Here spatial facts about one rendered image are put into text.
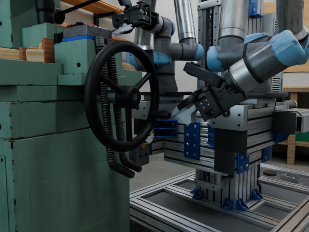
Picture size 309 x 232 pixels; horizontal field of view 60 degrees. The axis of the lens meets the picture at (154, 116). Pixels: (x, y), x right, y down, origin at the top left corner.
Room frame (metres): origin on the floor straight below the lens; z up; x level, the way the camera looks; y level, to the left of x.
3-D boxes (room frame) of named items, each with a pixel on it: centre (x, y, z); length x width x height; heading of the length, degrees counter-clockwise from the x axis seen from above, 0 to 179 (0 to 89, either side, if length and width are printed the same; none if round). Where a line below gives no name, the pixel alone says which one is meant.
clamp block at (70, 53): (0.79, 0.19, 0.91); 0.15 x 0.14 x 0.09; 146
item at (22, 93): (0.86, 0.30, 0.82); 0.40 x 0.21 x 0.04; 146
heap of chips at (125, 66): (1.06, 0.14, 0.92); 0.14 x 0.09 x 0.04; 56
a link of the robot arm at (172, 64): (1.47, -0.05, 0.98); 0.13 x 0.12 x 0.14; 111
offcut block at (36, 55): (0.71, 0.31, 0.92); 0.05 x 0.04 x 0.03; 28
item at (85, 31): (0.80, 0.19, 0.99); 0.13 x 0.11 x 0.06; 146
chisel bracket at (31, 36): (0.91, 0.37, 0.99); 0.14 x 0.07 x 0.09; 56
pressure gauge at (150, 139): (1.00, 0.03, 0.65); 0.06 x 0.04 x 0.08; 146
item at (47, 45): (0.87, 0.27, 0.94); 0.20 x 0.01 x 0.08; 146
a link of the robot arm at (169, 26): (1.15, -0.03, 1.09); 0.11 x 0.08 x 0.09; 146
